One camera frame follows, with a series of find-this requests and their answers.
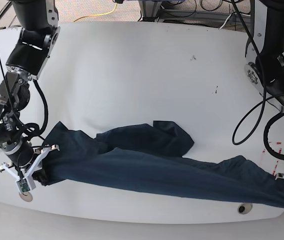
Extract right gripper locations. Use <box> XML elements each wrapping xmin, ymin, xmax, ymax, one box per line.
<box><xmin>0</xmin><ymin>139</ymin><xmax>59</xmax><ymax>186</ymax></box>

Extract dark blue t-shirt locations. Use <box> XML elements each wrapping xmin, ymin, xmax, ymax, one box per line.
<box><xmin>33</xmin><ymin>120</ymin><xmax>284</xmax><ymax>210</ymax></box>

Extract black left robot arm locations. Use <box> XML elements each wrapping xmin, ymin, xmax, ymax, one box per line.
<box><xmin>233</xmin><ymin>0</ymin><xmax>284</xmax><ymax>208</ymax></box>

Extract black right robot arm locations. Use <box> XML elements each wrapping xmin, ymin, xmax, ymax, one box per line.
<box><xmin>0</xmin><ymin>0</ymin><xmax>60</xmax><ymax>192</ymax></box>

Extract left table grommet hole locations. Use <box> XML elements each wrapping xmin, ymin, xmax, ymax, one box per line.
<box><xmin>19</xmin><ymin>191</ymin><xmax>33</xmax><ymax>203</ymax></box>

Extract table grommet hole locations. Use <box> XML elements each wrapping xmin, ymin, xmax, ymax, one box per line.
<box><xmin>19</xmin><ymin>191</ymin><xmax>33</xmax><ymax>203</ymax></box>
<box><xmin>237</xmin><ymin>203</ymin><xmax>253</xmax><ymax>215</ymax></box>

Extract red tape rectangle marking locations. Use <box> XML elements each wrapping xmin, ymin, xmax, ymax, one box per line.
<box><xmin>259</xmin><ymin>141</ymin><xmax>282</xmax><ymax>176</ymax></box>

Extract right table grommet hole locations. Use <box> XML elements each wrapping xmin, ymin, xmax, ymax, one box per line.
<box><xmin>237</xmin><ymin>203</ymin><xmax>253</xmax><ymax>215</ymax></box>

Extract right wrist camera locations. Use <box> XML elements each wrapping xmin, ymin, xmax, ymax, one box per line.
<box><xmin>16</xmin><ymin>177</ymin><xmax>36</xmax><ymax>194</ymax></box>

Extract black cable on floor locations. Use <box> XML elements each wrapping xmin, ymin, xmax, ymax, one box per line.
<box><xmin>0</xmin><ymin>0</ymin><xmax>20</xmax><ymax>29</ymax></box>

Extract yellow cable on floor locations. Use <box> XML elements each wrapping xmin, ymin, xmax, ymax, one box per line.
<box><xmin>73</xmin><ymin>1</ymin><xmax>119</xmax><ymax>23</ymax></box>

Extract white cable on floor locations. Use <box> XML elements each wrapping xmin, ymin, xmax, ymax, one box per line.
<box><xmin>219</xmin><ymin>12</ymin><xmax>232</xmax><ymax>30</ymax></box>

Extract aluminium frame rail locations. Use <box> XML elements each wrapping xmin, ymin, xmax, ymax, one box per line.
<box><xmin>159</xmin><ymin>9</ymin><xmax>241</xmax><ymax>24</ymax></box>

